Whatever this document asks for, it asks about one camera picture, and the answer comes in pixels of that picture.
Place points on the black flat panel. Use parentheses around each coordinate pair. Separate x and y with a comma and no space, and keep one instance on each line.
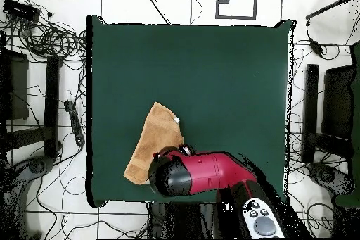
(17,88)
(337,102)

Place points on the dark green table cloth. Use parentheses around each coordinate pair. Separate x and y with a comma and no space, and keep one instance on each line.
(225,96)

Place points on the black stand frame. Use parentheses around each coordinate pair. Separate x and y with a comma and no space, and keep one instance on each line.
(52,105)
(311,105)

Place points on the tan terry towel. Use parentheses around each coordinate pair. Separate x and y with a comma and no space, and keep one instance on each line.
(157,133)

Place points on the black power strip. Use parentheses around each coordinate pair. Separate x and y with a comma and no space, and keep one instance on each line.
(75,124)

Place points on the black electronics box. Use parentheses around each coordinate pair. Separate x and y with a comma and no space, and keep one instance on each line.
(21,10)

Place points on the black power adapter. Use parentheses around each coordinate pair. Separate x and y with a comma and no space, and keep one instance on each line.
(316,47)

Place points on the black pole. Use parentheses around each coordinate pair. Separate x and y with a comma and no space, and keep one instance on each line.
(326,8)

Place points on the black tripod base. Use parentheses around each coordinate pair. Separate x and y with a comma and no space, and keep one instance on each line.
(38,166)
(327,176)

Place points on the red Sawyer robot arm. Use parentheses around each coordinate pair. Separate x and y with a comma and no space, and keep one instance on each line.
(213,172)

